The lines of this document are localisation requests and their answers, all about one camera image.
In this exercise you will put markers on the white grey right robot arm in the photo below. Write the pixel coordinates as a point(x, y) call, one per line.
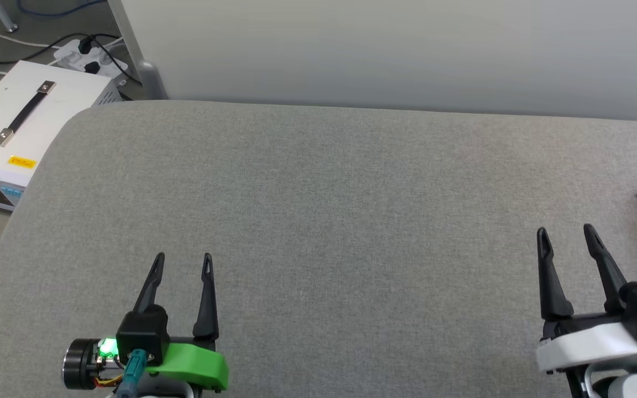
point(628, 387)

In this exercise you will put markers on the white power supply box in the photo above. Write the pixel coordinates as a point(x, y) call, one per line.
point(47, 110)

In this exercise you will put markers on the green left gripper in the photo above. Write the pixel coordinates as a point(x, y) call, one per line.
point(197, 362)

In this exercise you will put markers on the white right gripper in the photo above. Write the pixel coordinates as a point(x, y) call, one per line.
point(589, 342)

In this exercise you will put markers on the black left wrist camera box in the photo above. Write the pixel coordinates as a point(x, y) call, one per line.
point(141, 331)

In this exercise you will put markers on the white power strip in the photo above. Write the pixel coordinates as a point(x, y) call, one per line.
point(72, 55)

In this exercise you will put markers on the grey metal frame leg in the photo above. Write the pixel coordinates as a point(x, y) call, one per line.
point(141, 66)

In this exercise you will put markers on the black power plug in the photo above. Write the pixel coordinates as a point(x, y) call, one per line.
point(92, 68)
point(86, 45)

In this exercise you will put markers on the thin grey metal leg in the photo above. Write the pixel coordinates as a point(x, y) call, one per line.
point(3, 14)

